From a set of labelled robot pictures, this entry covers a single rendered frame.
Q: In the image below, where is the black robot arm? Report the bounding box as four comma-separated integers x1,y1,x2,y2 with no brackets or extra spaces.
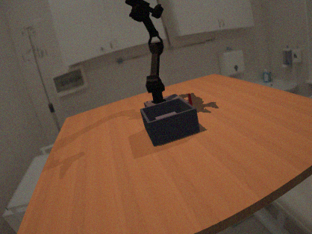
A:
129,3,166,104

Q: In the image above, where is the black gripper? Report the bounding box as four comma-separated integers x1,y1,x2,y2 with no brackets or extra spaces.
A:
125,0,163,19

